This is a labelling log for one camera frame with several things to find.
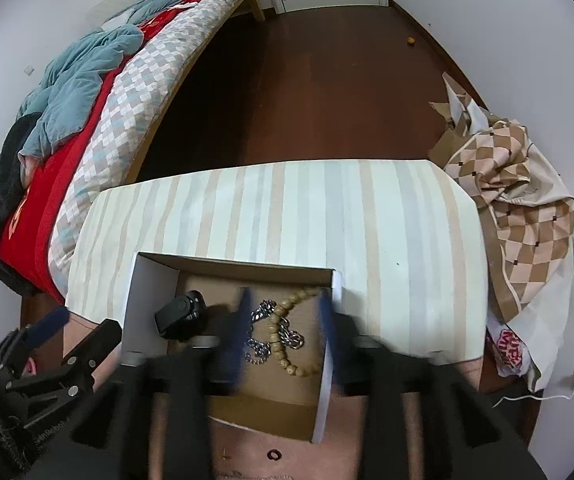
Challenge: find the checkered quilt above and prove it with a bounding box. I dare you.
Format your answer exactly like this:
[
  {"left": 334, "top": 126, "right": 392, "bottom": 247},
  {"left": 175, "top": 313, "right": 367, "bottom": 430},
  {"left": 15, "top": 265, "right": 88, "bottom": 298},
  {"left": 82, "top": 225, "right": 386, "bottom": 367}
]
[{"left": 48, "top": 0, "right": 256, "bottom": 286}]

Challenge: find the wooden bead bracelet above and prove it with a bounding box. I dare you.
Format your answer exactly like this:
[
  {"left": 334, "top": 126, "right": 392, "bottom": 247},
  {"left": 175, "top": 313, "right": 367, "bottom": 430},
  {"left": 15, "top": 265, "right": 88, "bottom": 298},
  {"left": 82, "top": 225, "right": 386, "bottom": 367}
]
[{"left": 264, "top": 287, "right": 320, "bottom": 378}]

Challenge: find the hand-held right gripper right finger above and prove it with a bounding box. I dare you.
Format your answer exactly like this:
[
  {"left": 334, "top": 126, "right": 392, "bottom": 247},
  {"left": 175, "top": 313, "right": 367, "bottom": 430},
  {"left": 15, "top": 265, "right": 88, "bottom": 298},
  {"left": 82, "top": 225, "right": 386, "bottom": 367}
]
[{"left": 317, "top": 291, "right": 548, "bottom": 480}]

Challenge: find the brown checkered cloth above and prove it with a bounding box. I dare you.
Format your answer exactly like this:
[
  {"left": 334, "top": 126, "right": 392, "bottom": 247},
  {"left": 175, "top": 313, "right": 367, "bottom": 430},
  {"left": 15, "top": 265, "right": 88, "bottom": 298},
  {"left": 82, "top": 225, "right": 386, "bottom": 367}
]
[{"left": 442, "top": 72, "right": 574, "bottom": 393}]

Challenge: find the white cardboard box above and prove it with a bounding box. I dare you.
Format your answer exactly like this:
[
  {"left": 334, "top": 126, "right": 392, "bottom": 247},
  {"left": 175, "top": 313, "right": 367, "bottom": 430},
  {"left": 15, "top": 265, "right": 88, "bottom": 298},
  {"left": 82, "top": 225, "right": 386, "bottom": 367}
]
[{"left": 120, "top": 252, "right": 344, "bottom": 443}]

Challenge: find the torn cardboard piece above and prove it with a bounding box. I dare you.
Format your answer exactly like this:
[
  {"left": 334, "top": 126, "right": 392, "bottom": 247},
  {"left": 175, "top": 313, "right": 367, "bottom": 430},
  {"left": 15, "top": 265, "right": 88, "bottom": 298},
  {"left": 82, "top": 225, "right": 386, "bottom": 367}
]
[{"left": 427, "top": 72, "right": 474, "bottom": 171}]

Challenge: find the black smartwatch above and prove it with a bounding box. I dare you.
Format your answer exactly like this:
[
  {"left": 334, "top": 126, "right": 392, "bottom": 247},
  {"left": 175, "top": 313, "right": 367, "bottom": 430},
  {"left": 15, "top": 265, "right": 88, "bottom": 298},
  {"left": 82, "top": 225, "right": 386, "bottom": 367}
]
[{"left": 154, "top": 290, "right": 208, "bottom": 339}]

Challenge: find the silver chain necklace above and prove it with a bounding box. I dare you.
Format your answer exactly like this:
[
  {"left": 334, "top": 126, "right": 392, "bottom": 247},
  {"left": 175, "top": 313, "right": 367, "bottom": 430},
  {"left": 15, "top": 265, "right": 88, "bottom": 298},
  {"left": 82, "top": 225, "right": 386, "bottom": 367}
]
[{"left": 243, "top": 299, "right": 305, "bottom": 365}]

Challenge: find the white plastic bag red print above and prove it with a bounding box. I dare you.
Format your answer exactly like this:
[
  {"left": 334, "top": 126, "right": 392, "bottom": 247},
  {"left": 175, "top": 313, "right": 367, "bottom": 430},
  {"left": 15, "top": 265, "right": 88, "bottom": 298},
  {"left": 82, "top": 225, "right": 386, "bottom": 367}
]
[{"left": 486, "top": 326, "right": 534, "bottom": 378}]

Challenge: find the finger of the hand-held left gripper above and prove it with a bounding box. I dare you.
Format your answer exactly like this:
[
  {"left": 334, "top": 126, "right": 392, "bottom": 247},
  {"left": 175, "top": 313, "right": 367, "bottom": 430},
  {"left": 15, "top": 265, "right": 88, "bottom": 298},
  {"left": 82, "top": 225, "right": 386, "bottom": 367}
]
[
  {"left": 0, "top": 306, "right": 70, "bottom": 377},
  {"left": 4, "top": 319, "right": 123, "bottom": 413}
]

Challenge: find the wooden bed frame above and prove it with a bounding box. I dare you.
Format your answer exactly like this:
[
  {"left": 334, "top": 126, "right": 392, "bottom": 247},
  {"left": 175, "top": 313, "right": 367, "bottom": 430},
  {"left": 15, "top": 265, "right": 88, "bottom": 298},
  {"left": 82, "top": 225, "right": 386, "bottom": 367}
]
[{"left": 130, "top": 0, "right": 268, "bottom": 183}]

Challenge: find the striped table cloth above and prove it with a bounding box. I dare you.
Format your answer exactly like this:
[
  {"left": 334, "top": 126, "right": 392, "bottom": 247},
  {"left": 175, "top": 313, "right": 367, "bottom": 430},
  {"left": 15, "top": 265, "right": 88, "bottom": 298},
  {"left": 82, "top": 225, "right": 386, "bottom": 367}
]
[{"left": 64, "top": 159, "right": 490, "bottom": 367}]

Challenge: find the bed with checkered quilt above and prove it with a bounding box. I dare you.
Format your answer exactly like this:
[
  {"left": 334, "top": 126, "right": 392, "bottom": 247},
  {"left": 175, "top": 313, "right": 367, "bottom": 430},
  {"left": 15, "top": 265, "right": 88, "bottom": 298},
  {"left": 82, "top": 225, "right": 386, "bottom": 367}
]
[{"left": 0, "top": 0, "right": 218, "bottom": 306}]

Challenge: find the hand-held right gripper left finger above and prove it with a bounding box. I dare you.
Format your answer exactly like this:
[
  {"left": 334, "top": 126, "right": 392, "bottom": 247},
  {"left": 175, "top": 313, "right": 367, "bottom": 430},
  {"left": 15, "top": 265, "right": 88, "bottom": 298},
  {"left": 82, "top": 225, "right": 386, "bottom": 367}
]
[{"left": 32, "top": 287, "right": 255, "bottom": 480}]

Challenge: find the dark grey garment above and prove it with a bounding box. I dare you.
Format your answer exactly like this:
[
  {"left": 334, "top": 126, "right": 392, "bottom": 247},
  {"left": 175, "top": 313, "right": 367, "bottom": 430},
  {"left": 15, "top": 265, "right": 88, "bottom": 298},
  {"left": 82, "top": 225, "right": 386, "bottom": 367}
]
[{"left": 0, "top": 111, "right": 43, "bottom": 297}]

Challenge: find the white cable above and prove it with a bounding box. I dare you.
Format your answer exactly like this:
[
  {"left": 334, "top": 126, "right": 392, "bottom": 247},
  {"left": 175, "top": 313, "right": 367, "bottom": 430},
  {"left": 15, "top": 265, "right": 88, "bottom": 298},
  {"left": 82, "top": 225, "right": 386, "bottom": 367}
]
[{"left": 492, "top": 379, "right": 574, "bottom": 409}]

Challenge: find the teal blanket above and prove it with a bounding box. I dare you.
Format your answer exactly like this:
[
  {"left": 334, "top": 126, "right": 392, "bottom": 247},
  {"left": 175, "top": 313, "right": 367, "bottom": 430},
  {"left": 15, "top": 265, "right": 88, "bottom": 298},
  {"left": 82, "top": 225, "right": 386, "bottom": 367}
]
[{"left": 18, "top": 0, "right": 253, "bottom": 161}]

